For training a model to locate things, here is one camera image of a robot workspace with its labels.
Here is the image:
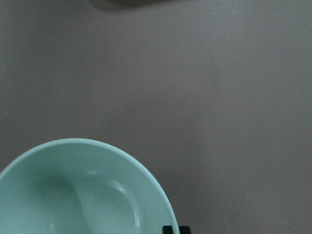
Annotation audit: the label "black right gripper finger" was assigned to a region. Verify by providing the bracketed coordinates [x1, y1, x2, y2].
[162, 225, 192, 234]

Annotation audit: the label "mint green bowl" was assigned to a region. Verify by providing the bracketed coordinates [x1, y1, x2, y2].
[0, 138, 179, 234]

